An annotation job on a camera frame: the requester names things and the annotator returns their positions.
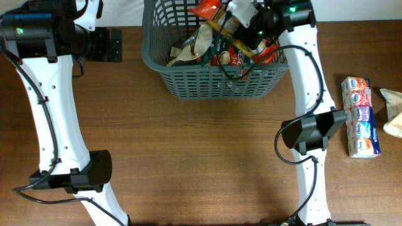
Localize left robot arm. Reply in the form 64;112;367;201
1;1;131;225

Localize grey plastic lattice basket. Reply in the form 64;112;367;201
141;0;288;100

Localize green Nescafe coffee bag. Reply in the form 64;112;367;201
197;36;251;66

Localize beige brown snack pouch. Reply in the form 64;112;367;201
166;24;213;67

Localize orange biscuit roll pack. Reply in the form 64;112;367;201
189;0;278;63

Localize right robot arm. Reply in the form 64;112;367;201
225;1;346;225

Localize multicolour tissue packet bundle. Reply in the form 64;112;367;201
342;77;381;158

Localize left camera cable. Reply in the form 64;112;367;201
0;43;128;226

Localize camera cable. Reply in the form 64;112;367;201
216;11;325;226
0;43;128;226

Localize right camera cable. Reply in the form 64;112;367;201
216;11;325;226

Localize cream bag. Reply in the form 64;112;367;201
380;89;401;138

